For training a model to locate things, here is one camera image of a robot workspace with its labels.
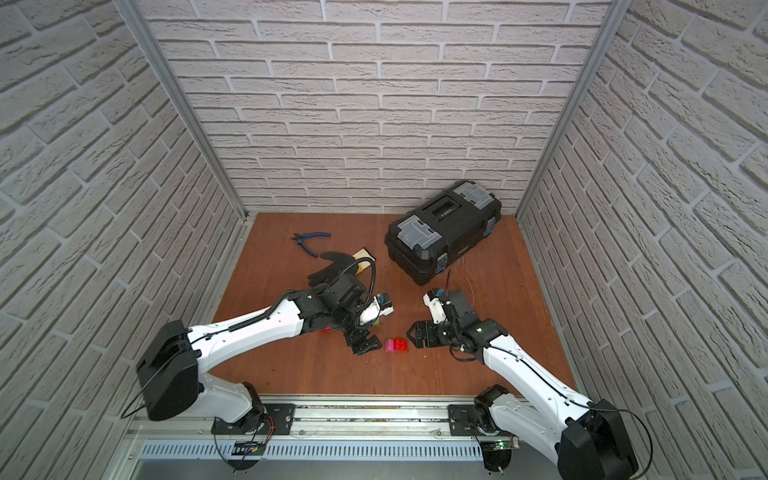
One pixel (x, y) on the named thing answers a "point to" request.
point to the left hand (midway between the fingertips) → (378, 328)
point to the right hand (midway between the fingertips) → (423, 332)
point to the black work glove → (341, 262)
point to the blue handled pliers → (303, 236)
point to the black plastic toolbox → (420, 243)
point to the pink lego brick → (389, 345)
